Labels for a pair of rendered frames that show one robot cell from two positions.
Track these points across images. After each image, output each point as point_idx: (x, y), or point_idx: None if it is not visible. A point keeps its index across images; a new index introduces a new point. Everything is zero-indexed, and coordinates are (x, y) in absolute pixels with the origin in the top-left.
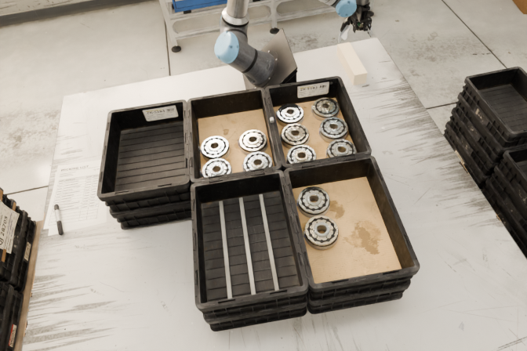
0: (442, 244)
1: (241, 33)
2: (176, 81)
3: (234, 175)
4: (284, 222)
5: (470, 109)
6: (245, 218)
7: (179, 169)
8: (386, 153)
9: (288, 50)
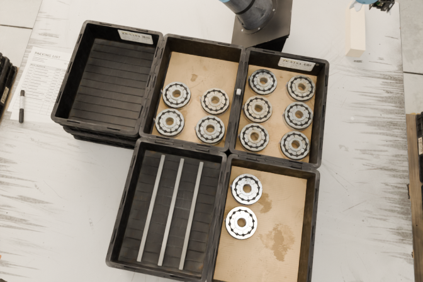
0: (349, 259)
1: None
2: None
3: (180, 143)
4: (212, 198)
5: None
6: (180, 181)
7: (136, 104)
8: (341, 148)
9: (289, 7)
